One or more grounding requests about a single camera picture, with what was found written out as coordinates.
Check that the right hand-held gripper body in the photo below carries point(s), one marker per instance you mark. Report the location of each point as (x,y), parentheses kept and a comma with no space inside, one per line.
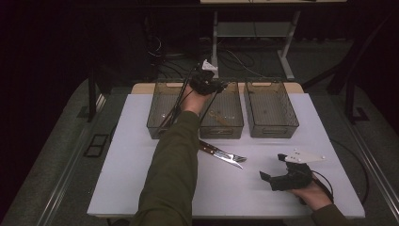
(295,180)

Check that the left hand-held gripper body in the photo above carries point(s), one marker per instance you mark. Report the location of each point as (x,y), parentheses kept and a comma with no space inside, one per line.
(204,83)

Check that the grey transparent plastic bin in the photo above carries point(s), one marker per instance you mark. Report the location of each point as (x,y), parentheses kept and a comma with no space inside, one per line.
(232,106)
(269,109)
(156,106)

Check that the person's left hand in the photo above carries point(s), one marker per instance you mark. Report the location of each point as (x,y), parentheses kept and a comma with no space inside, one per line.
(193,103)

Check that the person's right hand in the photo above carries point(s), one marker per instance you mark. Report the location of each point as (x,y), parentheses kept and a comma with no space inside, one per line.
(313,196)

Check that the white table cloth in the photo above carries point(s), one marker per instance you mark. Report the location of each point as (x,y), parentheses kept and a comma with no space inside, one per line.
(251,194)

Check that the white-legged desk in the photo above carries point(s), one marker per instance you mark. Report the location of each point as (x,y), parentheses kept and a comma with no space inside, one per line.
(214,37)

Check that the black metal stand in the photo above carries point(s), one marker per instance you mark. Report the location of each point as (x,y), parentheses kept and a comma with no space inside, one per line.
(348,103)
(91,100)

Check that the metal floor rail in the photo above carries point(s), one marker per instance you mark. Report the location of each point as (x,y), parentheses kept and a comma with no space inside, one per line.
(376,172)
(74,157)

